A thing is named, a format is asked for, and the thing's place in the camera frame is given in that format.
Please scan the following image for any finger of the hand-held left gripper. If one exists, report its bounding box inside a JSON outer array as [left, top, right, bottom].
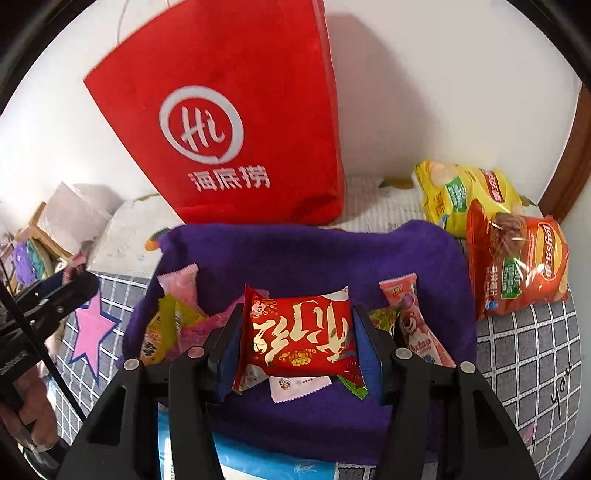
[[14, 271, 101, 330]]

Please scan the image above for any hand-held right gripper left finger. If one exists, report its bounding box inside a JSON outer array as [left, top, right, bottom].
[[55, 302, 245, 480]]

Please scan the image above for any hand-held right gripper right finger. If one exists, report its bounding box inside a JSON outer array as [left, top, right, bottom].
[[352, 305, 541, 480]]

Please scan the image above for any red gold snack packet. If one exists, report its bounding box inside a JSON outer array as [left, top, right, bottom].
[[232, 284, 365, 393]]

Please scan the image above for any purple towel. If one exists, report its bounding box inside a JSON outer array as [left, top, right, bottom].
[[122, 220, 478, 464]]

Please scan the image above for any person's left hand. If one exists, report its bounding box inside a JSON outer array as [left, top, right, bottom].
[[0, 367, 58, 448]]

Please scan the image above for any magenta snack packet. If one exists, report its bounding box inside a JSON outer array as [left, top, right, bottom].
[[180, 314, 234, 349]]

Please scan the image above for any wooden crate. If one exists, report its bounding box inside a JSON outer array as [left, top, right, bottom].
[[25, 203, 77, 271]]

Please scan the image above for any pink bear snack packet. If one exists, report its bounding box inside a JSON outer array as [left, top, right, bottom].
[[379, 272, 455, 368]]

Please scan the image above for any yellow snack packet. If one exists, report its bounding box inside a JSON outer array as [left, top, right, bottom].
[[145, 295, 208, 365]]

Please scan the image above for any pale pink star packet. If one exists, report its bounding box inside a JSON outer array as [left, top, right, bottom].
[[270, 376, 333, 404]]

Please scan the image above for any white plastic bag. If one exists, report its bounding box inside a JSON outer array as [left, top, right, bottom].
[[39, 182, 123, 254]]

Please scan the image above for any pale pink snack packet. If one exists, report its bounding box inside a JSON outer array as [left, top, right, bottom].
[[157, 262, 200, 308]]

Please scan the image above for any white printed quilt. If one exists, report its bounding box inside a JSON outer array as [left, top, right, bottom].
[[87, 174, 541, 278]]

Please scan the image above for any blue tissue pack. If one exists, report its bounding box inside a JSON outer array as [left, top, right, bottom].
[[157, 411, 338, 480]]

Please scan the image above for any grey checked printed blanket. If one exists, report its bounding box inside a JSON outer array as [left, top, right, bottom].
[[46, 272, 583, 480]]

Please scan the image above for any yellow potato chip bag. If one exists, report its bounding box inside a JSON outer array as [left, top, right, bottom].
[[412, 159, 536, 238]]

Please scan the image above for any orange potato chip bag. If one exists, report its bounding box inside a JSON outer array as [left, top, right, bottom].
[[465, 198, 571, 321]]

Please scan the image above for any red fabric tote bag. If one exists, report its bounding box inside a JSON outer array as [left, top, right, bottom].
[[83, 0, 346, 228]]

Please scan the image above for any brown wooden bed frame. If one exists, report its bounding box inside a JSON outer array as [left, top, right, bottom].
[[538, 83, 591, 222]]

